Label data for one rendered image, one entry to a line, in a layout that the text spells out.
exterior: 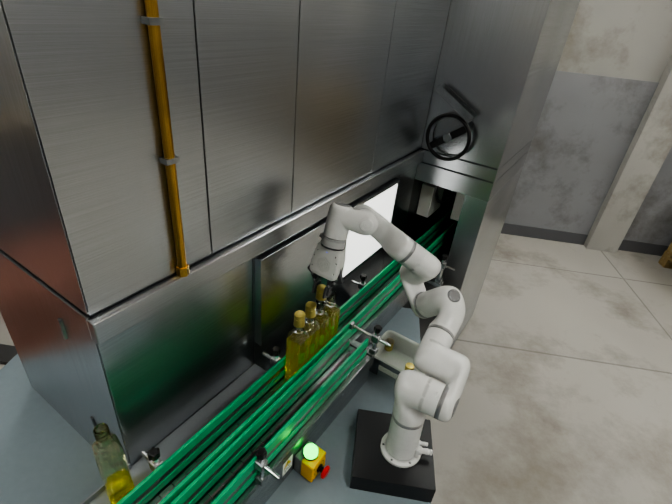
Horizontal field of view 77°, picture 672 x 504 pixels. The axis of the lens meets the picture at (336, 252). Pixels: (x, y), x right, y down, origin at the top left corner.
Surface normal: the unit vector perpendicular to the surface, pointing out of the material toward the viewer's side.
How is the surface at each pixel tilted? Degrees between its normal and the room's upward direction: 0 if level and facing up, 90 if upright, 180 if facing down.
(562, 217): 90
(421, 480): 2
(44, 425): 0
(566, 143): 90
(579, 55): 90
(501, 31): 90
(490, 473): 0
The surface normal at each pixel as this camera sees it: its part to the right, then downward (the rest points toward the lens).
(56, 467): 0.09, -0.85
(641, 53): -0.13, 0.51
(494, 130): -0.56, 0.39
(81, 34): 0.82, 0.37
